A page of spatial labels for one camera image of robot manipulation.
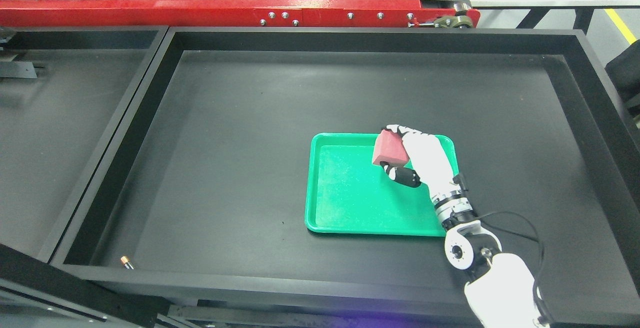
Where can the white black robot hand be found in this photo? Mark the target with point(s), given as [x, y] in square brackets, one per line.
[428, 159]

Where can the pink foam block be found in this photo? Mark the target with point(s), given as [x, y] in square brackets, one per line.
[389, 148]

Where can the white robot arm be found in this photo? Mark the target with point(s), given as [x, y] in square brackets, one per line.
[501, 290]

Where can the green plastic tray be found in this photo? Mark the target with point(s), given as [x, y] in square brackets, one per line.
[347, 194]

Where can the black metal shelf right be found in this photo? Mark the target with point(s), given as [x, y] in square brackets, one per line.
[241, 172]

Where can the black metal shelf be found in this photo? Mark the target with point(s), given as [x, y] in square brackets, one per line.
[241, 172]
[55, 128]

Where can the black metal shelf left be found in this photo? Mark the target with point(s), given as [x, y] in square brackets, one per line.
[55, 128]

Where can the small battery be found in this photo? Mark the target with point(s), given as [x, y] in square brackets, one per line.
[126, 262]

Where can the red conveyor frame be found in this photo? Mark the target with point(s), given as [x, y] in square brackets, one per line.
[233, 13]

